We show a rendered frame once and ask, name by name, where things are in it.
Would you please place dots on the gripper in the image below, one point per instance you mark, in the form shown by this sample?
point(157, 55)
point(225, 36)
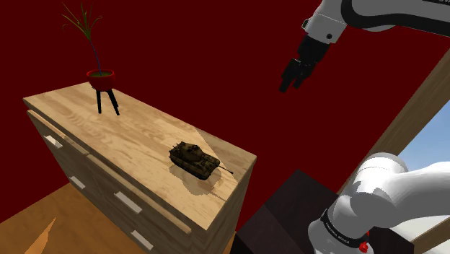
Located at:
point(312, 47)

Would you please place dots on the wooden chest of drawers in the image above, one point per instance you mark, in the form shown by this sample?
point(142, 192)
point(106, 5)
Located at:
point(133, 140)

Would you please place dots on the camouflage toy tank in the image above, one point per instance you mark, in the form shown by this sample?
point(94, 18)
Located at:
point(192, 160)

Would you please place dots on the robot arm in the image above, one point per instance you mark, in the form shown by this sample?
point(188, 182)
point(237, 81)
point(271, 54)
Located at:
point(379, 190)

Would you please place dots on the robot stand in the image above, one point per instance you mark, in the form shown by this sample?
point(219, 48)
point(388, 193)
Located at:
point(281, 214)

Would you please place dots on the window with wooden frame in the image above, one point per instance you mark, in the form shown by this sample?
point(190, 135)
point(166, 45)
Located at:
point(418, 105)

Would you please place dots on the red potted plant on stand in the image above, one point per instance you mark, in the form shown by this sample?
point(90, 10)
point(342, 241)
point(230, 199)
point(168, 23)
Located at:
point(101, 79)

